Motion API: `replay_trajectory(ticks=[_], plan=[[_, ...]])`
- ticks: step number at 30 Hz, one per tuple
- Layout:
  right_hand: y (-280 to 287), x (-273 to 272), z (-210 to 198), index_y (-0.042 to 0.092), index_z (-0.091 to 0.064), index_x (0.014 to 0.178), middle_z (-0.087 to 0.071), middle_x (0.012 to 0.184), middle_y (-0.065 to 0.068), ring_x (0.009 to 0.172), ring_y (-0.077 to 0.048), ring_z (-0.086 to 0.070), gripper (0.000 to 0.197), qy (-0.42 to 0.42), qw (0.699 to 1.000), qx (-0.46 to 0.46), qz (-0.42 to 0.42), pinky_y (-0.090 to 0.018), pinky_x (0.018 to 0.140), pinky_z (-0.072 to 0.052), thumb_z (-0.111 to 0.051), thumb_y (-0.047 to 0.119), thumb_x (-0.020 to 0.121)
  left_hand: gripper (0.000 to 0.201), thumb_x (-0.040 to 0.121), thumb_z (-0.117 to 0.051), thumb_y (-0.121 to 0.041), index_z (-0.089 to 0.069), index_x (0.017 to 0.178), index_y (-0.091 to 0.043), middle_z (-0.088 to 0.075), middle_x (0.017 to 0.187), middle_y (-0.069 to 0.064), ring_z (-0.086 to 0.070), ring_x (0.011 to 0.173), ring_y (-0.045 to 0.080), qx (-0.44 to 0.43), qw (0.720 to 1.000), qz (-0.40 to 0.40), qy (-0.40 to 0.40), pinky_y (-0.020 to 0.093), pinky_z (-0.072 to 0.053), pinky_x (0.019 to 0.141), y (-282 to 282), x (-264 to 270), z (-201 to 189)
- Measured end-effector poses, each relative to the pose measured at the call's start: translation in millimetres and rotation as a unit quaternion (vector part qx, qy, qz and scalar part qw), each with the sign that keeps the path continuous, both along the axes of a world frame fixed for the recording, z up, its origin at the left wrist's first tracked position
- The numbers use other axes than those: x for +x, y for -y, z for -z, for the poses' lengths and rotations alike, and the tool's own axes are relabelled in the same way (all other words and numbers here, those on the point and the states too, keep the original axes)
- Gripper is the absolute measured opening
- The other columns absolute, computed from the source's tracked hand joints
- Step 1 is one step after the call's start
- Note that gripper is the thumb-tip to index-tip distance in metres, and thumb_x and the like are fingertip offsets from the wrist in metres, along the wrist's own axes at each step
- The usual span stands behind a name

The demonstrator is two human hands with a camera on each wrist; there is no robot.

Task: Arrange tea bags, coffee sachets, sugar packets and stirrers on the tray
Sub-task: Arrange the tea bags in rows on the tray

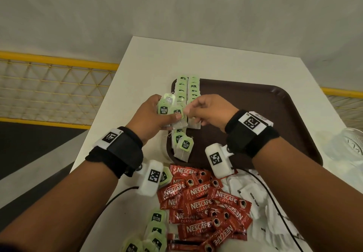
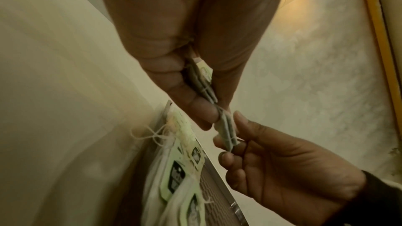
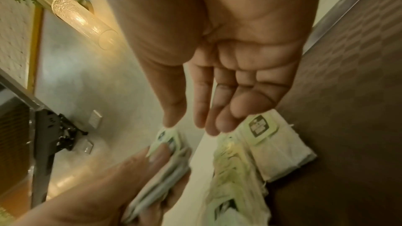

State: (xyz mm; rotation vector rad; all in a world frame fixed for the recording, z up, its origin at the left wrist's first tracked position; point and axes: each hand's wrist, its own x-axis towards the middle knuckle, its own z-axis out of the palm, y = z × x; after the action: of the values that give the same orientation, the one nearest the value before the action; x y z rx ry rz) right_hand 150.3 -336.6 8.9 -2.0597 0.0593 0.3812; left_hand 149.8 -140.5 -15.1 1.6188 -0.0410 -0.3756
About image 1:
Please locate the person's left hand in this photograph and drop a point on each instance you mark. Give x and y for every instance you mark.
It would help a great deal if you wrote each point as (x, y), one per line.
(144, 118)

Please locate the person's right hand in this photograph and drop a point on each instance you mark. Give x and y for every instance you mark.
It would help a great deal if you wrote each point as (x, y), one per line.
(215, 110)

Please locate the handful of tea bags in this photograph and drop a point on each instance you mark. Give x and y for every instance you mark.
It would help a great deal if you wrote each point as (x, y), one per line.
(164, 108)

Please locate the brown tray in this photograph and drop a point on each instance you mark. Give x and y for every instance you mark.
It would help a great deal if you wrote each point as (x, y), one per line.
(269, 118)

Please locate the pile of red Nescafe sachets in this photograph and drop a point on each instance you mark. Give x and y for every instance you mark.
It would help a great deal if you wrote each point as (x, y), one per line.
(201, 203)

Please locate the pile of white sugar sachets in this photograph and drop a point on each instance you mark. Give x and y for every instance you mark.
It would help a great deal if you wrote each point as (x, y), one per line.
(255, 200)

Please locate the pile of green tea bags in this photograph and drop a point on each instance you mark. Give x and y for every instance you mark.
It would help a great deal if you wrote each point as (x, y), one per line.
(156, 226)

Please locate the clear patterned glass cup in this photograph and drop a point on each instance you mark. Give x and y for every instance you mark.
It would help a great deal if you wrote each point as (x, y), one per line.
(347, 144)

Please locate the person's left forearm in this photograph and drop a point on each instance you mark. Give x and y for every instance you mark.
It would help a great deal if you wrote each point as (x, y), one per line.
(56, 212)

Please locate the person's right forearm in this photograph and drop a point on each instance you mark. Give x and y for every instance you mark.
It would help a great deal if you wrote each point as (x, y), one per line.
(309, 200)

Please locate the black left wristband with markers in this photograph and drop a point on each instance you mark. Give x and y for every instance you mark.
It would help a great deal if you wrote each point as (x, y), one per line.
(122, 152)

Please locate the black wristband with markers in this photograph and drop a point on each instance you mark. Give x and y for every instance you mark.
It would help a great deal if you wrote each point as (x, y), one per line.
(122, 152)
(249, 138)

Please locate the black right wristband with markers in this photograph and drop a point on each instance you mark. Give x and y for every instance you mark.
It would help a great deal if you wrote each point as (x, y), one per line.
(249, 138)

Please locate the yellow mesh railing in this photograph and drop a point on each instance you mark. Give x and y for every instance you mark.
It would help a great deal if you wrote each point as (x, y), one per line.
(343, 93)
(51, 90)

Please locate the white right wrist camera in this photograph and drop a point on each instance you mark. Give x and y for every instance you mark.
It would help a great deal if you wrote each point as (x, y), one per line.
(217, 159)

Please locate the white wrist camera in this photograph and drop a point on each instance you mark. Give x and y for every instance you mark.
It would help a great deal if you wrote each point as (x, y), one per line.
(217, 159)
(151, 176)

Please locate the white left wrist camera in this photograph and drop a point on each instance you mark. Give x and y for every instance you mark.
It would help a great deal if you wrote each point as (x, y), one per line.
(151, 176)

